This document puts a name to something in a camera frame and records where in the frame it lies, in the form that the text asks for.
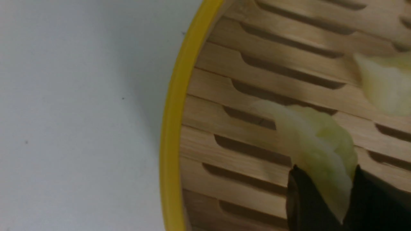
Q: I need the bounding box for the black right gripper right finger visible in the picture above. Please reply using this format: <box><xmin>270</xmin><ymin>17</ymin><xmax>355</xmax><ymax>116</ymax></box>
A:
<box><xmin>343</xmin><ymin>166</ymin><xmax>411</xmax><ymax>231</ymax></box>

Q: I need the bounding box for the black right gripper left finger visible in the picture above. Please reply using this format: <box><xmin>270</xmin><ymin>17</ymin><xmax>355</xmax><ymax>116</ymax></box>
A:
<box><xmin>286</xmin><ymin>165</ymin><xmax>343</xmax><ymax>231</ymax></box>

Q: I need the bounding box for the greenish dumpling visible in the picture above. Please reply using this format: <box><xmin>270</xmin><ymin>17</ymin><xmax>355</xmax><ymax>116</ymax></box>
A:
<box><xmin>252</xmin><ymin>101</ymin><xmax>358</xmax><ymax>223</ymax></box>

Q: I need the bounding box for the bamboo steamer tray yellow rim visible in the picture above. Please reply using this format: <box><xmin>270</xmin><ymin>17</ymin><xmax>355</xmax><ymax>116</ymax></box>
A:
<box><xmin>160</xmin><ymin>0</ymin><xmax>410</xmax><ymax>231</ymax></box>

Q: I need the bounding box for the white dumpling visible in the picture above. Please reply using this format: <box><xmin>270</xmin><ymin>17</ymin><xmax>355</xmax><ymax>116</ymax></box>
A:
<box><xmin>353</xmin><ymin>51</ymin><xmax>411</xmax><ymax>116</ymax></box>

